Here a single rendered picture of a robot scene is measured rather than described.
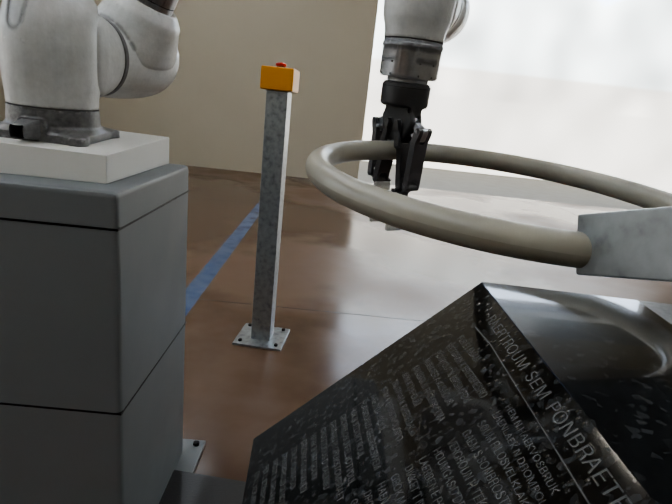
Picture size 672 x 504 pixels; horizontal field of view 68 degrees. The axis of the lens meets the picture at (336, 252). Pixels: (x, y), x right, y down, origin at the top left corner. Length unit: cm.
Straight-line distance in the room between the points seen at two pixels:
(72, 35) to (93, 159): 22
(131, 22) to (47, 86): 23
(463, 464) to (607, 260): 19
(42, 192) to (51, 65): 23
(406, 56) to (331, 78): 606
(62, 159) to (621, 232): 82
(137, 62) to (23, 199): 39
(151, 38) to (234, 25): 588
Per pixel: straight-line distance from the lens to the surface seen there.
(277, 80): 188
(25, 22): 104
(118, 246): 88
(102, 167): 93
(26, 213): 93
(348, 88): 683
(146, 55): 116
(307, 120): 684
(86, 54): 104
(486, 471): 36
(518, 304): 51
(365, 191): 47
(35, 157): 98
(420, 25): 78
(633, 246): 41
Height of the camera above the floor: 96
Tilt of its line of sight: 16 degrees down
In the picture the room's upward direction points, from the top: 6 degrees clockwise
